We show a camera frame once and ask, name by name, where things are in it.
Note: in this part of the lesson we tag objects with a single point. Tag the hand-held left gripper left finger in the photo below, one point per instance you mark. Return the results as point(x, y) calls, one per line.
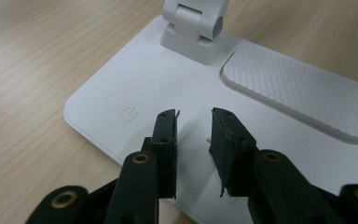
point(167, 161)

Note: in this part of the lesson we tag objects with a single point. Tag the white desk lamp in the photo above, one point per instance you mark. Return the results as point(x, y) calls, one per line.
point(167, 87)

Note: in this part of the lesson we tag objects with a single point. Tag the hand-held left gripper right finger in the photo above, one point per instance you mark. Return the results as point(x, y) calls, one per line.
point(234, 158)

